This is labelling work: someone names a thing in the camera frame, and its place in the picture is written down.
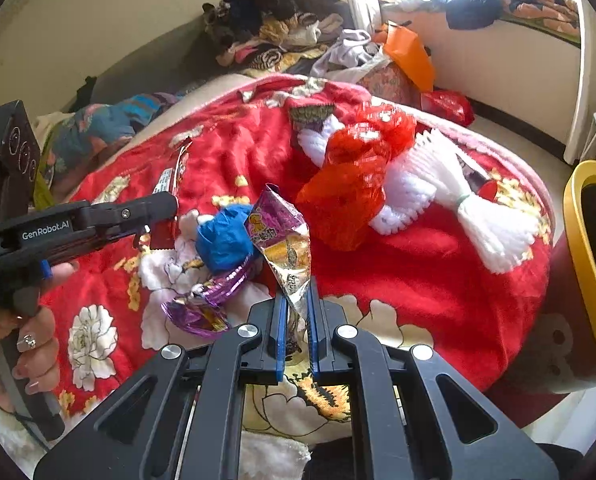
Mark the person's left hand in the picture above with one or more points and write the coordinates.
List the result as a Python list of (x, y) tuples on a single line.
[(38, 345)]

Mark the pile of clothes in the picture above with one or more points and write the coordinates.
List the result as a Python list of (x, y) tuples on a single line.
[(273, 25)]

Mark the grey clothes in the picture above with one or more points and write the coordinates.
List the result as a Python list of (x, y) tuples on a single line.
[(345, 47)]

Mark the red gift bag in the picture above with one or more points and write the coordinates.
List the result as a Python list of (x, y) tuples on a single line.
[(448, 105)]

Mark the yellow trash bin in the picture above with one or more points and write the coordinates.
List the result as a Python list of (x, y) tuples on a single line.
[(578, 240)]

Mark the orange patterned quilt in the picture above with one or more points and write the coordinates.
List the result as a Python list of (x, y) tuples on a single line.
[(538, 7)]

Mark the purple silver snack wrapper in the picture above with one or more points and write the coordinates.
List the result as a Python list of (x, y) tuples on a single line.
[(283, 255)]

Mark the red candy wrapper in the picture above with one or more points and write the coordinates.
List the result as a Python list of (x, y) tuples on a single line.
[(178, 170)]

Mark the small white foam net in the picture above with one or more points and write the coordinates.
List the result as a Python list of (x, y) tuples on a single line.
[(315, 147)]

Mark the silver red snack packet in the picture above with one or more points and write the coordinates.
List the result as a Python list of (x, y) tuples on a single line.
[(478, 176)]

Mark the floral fabric basket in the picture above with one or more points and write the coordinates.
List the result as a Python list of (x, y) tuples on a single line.
[(388, 82)]

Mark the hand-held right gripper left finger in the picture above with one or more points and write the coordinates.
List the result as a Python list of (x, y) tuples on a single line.
[(279, 332)]

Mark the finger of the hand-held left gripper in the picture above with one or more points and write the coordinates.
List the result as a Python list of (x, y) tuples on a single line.
[(133, 212)]

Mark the orange paper bag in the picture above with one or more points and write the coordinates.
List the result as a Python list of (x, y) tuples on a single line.
[(408, 55)]

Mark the large white foam net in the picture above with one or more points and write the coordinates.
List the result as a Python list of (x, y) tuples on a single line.
[(498, 230)]

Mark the blue floral cloth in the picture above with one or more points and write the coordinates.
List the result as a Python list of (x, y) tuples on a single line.
[(93, 125)]

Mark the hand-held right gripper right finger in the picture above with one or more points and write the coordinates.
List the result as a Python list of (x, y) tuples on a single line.
[(313, 332)]

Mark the black cloth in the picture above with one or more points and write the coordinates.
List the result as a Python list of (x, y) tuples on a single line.
[(85, 91)]

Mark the red floral blanket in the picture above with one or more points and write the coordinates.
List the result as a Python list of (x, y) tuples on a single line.
[(258, 160)]

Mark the red plastic bag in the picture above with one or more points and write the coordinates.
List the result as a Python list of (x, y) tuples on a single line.
[(348, 185)]

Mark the blue crumpled plastic bag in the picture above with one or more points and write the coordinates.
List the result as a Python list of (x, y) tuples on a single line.
[(223, 240)]

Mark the beige bed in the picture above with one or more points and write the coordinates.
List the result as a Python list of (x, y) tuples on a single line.
[(213, 92)]

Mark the purple foil wrapper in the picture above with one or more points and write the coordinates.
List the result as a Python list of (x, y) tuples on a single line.
[(198, 312)]

